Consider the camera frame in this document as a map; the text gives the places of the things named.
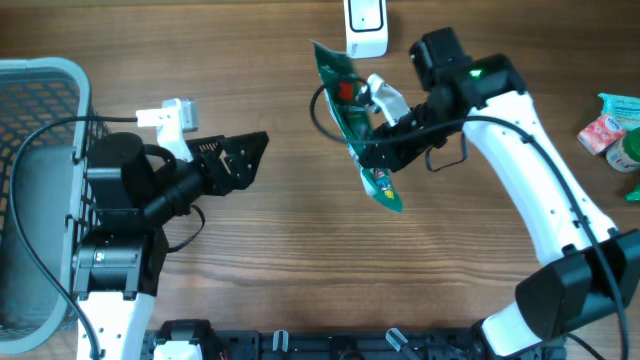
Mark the green 3M glove package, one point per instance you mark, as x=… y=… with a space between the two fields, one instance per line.
x=337 y=72

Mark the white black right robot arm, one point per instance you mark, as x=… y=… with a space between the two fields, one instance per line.
x=588 y=268

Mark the teal wet wipes pack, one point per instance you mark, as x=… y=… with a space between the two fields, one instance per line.
x=624 y=109

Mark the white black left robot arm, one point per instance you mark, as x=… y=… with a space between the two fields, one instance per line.
x=137 y=189

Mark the orange Kleenex tissue pack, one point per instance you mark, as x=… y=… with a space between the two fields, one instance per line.
x=600 y=134

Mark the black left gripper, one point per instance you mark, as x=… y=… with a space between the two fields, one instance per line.
x=240 y=175

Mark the grey plastic mesh basket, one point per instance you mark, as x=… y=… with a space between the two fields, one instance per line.
x=44 y=196

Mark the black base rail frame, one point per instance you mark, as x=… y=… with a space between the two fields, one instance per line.
x=196 y=339

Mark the white barcode scanner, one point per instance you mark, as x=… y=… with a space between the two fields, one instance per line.
x=366 y=28

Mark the yellow bottle green cap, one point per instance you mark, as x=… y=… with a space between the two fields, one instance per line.
x=634 y=195

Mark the white jar green lid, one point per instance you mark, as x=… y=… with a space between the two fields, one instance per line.
x=623 y=155

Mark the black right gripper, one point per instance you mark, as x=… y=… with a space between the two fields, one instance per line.
x=396 y=156

